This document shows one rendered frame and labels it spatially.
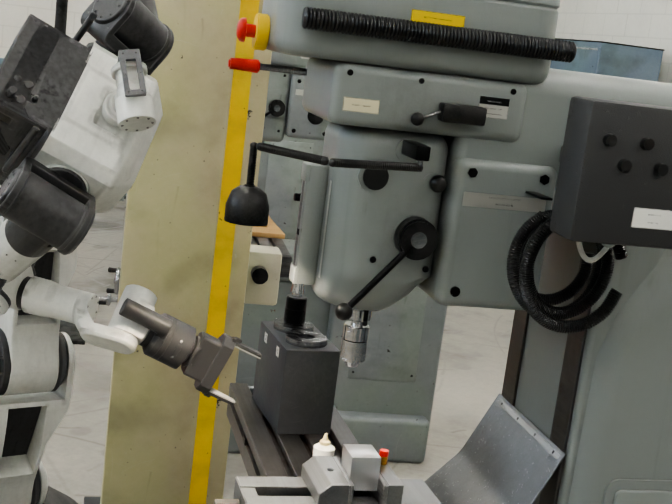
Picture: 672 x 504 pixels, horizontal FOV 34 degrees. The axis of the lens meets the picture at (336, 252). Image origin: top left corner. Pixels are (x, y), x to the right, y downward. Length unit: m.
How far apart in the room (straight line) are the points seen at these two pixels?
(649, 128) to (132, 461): 2.59
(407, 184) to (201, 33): 1.83
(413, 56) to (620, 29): 8.58
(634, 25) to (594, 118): 8.48
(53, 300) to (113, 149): 0.33
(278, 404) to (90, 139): 0.71
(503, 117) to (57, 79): 0.78
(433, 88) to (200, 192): 1.91
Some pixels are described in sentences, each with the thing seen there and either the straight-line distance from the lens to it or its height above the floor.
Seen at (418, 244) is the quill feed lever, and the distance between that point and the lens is 1.80.
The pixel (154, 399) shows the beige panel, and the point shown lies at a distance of 3.77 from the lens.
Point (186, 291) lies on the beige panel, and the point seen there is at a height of 0.88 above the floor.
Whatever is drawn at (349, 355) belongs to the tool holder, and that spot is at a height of 1.22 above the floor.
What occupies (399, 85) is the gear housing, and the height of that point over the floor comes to 1.70.
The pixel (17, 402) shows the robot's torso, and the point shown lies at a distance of 2.41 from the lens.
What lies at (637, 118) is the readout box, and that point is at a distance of 1.65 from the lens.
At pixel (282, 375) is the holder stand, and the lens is 2.28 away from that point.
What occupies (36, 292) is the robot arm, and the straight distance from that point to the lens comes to 2.12.
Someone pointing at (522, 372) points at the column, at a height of 1.17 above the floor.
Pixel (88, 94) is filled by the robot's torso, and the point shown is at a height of 1.61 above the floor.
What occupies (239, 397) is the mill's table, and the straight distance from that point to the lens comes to 2.51.
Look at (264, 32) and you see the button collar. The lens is 1.81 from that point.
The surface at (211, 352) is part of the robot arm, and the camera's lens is 2.10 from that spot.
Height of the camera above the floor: 1.76
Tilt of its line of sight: 11 degrees down
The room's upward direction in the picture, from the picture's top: 7 degrees clockwise
